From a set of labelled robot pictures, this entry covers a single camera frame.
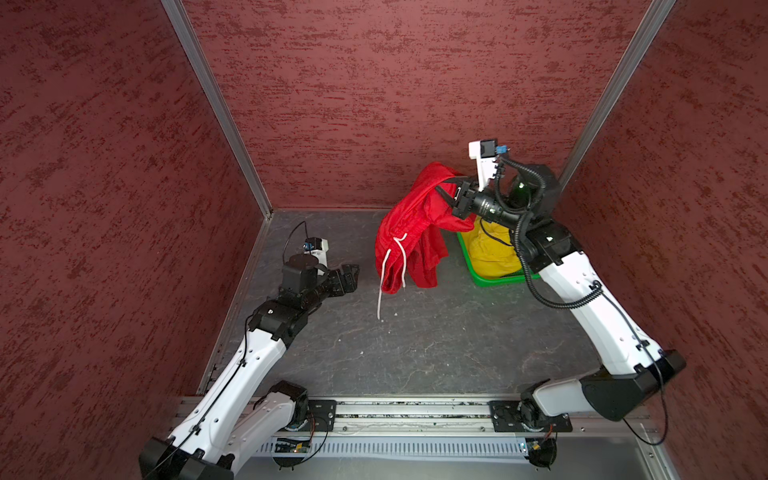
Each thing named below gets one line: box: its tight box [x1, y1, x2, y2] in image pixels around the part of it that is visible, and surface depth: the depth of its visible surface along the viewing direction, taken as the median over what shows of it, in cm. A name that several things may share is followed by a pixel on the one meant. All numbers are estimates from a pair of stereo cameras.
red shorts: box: [375, 162, 476, 294], surface depth 64 cm
